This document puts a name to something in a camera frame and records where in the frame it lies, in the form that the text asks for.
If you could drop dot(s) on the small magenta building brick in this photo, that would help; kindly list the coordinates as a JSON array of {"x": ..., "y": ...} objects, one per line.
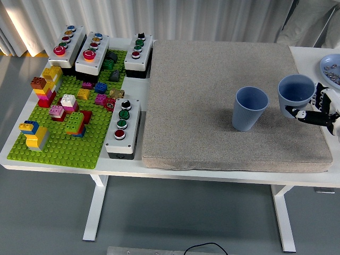
[{"x": 87, "y": 85}]

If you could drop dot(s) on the brass pipe fitting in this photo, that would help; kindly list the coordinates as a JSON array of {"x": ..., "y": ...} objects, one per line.
[{"x": 117, "y": 93}]

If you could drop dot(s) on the five-button white control box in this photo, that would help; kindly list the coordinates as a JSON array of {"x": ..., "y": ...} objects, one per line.
[
  {"x": 70, "y": 50},
  {"x": 99, "y": 53}
]

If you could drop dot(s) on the dark grey curved part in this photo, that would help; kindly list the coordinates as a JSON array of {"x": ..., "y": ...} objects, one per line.
[{"x": 112, "y": 56}]

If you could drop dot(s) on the green orange blue brick stack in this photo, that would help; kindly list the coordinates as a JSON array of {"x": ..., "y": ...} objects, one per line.
[{"x": 74, "y": 122}]

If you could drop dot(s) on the yellow white brick stack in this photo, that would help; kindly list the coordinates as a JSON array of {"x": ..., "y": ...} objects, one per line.
[{"x": 51, "y": 73}]

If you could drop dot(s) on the white pleated curtain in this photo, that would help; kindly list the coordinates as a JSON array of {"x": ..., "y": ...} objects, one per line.
[{"x": 186, "y": 18}]

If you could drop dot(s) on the pink white red brick stack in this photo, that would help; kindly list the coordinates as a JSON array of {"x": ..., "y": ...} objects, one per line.
[{"x": 57, "y": 111}]

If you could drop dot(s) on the four-button white control box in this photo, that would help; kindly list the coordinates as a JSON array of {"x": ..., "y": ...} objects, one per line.
[
  {"x": 132, "y": 125},
  {"x": 142, "y": 57}
]

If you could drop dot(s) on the red building brick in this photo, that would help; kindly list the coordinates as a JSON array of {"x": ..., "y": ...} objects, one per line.
[{"x": 87, "y": 117}]

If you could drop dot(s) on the brown yellow red brick tower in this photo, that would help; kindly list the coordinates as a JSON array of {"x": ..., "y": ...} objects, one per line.
[{"x": 45, "y": 97}]

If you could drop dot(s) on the grey building brick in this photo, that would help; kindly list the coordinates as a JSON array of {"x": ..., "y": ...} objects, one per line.
[{"x": 114, "y": 76}]

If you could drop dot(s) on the blue building brick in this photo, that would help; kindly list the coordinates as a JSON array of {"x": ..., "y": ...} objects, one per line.
[{"x": 101, "y": 88}]

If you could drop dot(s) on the blue plate with metal nuts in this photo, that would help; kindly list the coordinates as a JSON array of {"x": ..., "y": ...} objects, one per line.
[{"x": 328, "y": 59}]

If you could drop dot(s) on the blue ribbed plastic cup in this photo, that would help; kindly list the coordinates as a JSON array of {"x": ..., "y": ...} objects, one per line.
[
  {"x": 295, "y": 87},
  {"x": 245, "y": 119}
]

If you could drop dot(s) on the red valve handwheel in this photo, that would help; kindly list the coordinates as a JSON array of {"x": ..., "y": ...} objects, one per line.
[{"x": 109, "y": 104}]

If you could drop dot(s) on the dark green building brick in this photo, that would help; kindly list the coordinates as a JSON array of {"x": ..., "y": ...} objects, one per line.
[{"x": 108, "y": 65}]

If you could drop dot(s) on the person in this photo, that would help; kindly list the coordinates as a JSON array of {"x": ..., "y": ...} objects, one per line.
[{"x": 308, "y": 24}]

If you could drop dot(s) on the grey under-table bracket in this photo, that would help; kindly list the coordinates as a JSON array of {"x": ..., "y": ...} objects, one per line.
[{"x": 324, "y": 190}]

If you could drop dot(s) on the blue yellow grey brick stack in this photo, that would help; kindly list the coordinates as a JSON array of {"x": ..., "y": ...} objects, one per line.
[{"x": 37, "y": 138}]

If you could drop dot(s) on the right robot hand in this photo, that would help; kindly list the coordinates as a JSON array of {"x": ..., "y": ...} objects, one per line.
[{"x": 332, "y": 106}]

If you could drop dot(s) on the white table leg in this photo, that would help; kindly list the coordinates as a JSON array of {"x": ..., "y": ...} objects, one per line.
[
  {"x": 282, "y": 217},
  {"x": 95, "y": 207}
]

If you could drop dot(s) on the grey-brown fabric mat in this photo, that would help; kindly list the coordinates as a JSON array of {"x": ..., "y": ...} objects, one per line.
[{"x": 199, "y": 106}]

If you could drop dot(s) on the yellow building brick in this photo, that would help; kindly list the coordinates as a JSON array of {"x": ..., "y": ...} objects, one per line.
[{"x": 83, "y": 94}]

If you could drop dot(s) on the green studded building baseplate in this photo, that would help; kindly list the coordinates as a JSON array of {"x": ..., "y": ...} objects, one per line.
[{"x": 61, "y": 151}]

